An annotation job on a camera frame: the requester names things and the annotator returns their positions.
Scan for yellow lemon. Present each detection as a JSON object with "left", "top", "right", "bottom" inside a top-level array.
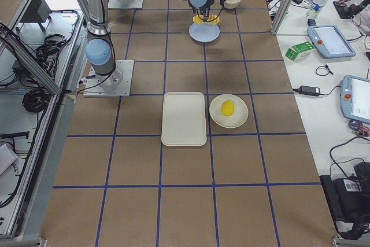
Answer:
[{"left": 221, "top": 99, "right": 235, "bottom": 116}]

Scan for white rectangular tray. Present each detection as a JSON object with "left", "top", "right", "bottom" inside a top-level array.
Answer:
[{"left": 161, "top": 92, "right": 207, "bottom": 146}]

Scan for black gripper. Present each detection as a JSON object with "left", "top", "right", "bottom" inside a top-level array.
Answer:
[{"left": 192, "top": 0, "right": 226, "bottom": 23}]

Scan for plastic water bottle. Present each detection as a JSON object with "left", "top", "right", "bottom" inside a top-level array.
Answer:
[{"left": 306, "top": 0, "right": 328, "bottom": 19}]

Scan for white round plate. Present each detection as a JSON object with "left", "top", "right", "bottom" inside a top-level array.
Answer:
[{"left": 209, "top": 94, "right": 249, "bottom": 128}]

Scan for aluminium frame post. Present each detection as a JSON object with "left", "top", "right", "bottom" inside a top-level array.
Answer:
[{"left": 271, "top": 0, "right": 308, "bottom": 35}]

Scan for black power adapter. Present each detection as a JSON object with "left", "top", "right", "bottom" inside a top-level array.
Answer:
[{"left": 299, "top": 86, "right": 321, "bottom": 97}]

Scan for coiled black cables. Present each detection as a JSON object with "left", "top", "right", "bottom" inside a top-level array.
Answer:
[{"left": 22, "top": 34, "right": 69, "bottom": 113}]

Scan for blue teach pendant upper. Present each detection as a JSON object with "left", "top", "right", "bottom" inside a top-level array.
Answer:
[{"left": 307, "top": 25, "right": 356, "bottom": 58}]

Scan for blue teach pendant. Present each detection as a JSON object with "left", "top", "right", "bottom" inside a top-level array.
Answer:
[
  {"left": 341, "top": 75, "right": 369, "bottom": 124},
  {"left": 307, "top": 25, "right": 356, "bottom": 58}
]

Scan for blue teach pendant lower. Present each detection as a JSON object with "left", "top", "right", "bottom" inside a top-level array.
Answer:
[{"left": 341, "top": 75, "right": 369, "bottom": 124}]

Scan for green white carton box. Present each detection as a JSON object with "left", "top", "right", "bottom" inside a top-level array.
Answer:
[{"left": 285, "top": 41, "right": 315, "bottom": 61}]

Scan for blue plate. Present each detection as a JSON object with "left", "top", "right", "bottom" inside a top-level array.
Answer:
[{"left": 188, "top": 23, "right": 220, "bottom": 43}]

